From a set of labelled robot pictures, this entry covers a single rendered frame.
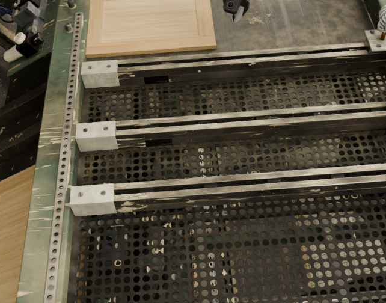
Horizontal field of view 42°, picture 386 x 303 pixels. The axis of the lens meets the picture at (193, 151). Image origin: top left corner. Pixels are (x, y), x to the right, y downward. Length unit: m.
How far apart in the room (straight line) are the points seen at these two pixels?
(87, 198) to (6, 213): 0.65
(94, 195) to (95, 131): 0.23
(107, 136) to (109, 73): 0.28
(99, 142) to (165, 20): 0.64
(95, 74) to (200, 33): 0.44
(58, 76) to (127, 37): 0.32
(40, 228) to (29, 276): 0.14
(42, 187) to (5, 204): 0.56
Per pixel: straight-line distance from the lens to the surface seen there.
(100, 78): 1.78
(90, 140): 1.59
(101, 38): 1.98
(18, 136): 2.18
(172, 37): 1.94
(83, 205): 1.46
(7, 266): 1.92
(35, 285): 1.40
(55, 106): 1.73
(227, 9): 1.62
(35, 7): 2.07
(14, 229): 1.97
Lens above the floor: 1.83
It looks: 23 degrees down
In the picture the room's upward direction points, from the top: 67 degrees clockwise
